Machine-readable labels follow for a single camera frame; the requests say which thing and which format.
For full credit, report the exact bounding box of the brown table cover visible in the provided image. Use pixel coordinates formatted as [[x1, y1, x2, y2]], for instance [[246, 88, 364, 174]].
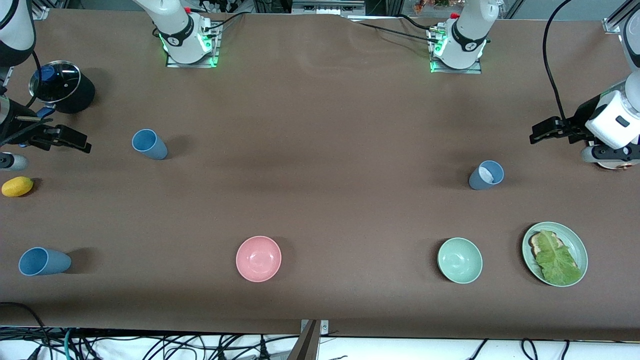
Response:
[[0, 7, 640, 342]]

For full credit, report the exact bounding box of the black pot with lid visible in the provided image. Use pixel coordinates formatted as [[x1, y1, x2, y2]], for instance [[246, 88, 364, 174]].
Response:
[[28, 60, 82, 104]]

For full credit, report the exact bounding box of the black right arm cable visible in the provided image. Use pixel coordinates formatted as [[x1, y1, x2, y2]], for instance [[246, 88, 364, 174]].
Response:
[[25, 49, 44, 109]]

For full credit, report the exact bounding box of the metal table bracket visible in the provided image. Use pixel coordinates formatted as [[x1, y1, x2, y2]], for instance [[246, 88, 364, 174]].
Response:
[[287, 319, 331, 360]]

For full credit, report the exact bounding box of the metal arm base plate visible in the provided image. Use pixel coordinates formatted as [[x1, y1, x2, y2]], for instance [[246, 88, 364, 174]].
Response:
[[429, 26, 483, 75], [165, 21, 222, 69]]

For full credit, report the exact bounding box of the toast bread slice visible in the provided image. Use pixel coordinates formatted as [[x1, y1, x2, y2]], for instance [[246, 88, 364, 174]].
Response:
[[529, 231, 565, 259]]

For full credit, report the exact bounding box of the pink bowl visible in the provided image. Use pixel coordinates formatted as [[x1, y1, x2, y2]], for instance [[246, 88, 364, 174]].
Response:
[[235, 235, 282, 283]]

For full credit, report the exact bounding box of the yellow lemon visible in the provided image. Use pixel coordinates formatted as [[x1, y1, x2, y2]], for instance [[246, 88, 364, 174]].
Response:
[[1, 176, 35, 198]]

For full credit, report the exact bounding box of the mint green plate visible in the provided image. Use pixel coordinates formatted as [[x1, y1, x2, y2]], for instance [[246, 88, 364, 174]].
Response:
[[522, 221, 589, 288]]

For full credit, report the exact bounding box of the green lettuce leaf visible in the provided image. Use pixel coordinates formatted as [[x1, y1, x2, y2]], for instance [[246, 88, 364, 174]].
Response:
[[535, 230, 583, 286]]

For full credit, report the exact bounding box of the blue plastic cup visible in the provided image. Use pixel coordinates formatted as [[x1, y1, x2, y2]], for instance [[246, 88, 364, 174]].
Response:
[[468, 160, 505, 191], [18, 247, 72, 277], [131, 128, 169, 161]]

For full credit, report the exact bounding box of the mint green bowl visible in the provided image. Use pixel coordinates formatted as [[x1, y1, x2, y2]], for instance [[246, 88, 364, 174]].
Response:
[[437, 237, 484, 285]]

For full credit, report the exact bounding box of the silver electronics box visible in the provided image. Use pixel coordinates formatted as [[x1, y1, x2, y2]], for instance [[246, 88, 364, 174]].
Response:
[[291, 0, 367, 16]]

